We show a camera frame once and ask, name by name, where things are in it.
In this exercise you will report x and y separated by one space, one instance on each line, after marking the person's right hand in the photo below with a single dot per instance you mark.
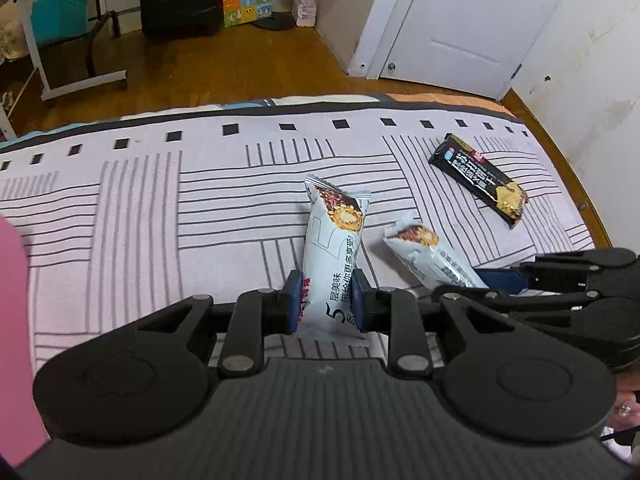
629 402

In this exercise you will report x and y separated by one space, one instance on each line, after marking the wooden folding table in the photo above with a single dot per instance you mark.
85 82

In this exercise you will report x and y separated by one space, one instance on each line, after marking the white door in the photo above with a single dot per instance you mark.
450 10

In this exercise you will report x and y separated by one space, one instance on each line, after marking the striped bed sheet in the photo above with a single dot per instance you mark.
175 220

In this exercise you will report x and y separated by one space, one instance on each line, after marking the pink box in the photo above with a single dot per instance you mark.
15 335

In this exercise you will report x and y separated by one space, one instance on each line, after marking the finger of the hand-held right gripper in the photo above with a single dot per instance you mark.
540 302
500 278

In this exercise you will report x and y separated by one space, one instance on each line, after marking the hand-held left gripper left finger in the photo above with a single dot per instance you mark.
295 305

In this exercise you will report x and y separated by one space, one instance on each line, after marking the black round base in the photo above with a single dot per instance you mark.
275 22

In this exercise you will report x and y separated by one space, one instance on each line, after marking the white snack bar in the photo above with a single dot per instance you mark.
430 250
330 250

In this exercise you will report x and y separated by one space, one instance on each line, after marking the teal tote bag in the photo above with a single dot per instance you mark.
60 15

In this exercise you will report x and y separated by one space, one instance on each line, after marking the black snack packet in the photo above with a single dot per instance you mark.
475 177

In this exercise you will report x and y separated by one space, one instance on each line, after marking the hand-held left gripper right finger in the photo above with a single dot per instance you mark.
357 305

